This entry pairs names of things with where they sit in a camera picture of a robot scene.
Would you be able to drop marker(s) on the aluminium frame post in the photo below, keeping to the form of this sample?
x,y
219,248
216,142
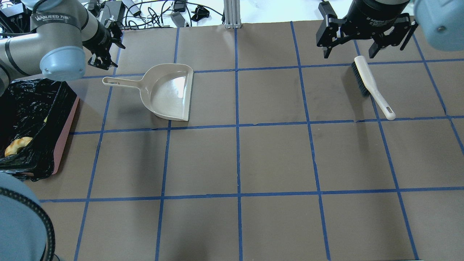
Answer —
x,y
232,19

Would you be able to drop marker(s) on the pink bin with black bag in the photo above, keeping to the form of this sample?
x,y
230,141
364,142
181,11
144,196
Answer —
x,y
24,106

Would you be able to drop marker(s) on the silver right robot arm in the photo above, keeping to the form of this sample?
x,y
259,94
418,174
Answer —
x,y
441,22

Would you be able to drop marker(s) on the pale melon rind slice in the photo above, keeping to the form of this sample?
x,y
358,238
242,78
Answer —
x,y
17,145

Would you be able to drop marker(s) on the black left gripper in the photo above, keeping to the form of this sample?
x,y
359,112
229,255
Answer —
x,y
97,38

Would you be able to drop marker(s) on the beige hand brush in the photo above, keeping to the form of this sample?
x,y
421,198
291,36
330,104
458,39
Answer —
x,y
368,86

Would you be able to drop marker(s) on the beige plastic dustpan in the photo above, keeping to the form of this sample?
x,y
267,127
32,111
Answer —
x,y
165,90

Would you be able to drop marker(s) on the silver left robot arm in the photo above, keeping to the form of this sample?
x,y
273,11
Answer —
x,y
64,37

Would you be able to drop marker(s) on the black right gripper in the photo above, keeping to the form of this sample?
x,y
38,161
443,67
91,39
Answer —
x,y
373,14

